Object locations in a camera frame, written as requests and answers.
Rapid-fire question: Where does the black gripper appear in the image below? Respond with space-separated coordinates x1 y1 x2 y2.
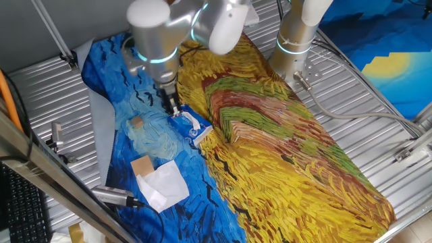
158 80 182 117

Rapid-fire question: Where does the blue tissue pack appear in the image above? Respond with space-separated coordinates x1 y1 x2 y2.
167 104 213 146

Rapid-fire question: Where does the small wooden cube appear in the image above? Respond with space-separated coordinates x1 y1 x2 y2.
130 115 145 130

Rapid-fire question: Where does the large wooden block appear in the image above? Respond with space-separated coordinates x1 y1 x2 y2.
130 155 155 178

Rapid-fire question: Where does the silver cylinder device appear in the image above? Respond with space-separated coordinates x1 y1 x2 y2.
90 184 144 209

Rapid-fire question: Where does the painted wheat field tablecloth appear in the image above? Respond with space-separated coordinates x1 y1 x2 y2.
80 32 398 243

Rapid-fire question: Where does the white power strip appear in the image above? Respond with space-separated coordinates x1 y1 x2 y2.
243 2 260 27

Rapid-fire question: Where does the thin metal pole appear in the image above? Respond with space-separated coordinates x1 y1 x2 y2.
30 0 79 72

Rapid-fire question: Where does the white crumpled tissue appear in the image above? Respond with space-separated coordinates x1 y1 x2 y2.
79 221 109 243

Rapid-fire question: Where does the black keyboard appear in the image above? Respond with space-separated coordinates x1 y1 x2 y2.
0 161 53 243

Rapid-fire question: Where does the blue painted backdrop cloth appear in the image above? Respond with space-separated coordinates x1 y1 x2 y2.
319 0 432 122

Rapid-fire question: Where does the black device cable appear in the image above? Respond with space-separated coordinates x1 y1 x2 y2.
134 200 165 243

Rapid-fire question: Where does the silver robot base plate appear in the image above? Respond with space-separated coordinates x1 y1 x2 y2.
285 59 322 91

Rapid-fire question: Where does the steel frame bar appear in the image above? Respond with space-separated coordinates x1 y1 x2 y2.
0 97 138 243

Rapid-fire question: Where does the orange hose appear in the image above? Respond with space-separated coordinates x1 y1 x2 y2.
0 69 24 133

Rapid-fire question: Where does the thick grey hose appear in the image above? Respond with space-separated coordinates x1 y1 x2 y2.
292 70 428 135

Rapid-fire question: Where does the aluminium profile rail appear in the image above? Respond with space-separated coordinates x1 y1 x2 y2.
394 101 432 163

